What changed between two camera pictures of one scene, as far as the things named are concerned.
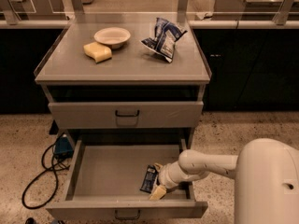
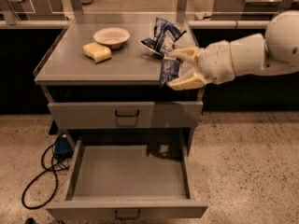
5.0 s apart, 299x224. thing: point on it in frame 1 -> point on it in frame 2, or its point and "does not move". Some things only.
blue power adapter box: x=64 y=148 does not move
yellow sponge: x=98 y=51 does not move
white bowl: x=117 y=37 does not move
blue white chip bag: x=165 y=35 does not move
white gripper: x=164 y=177 -> x=216 y=63
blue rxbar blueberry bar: x=149 y=178 -> x=169 y=70
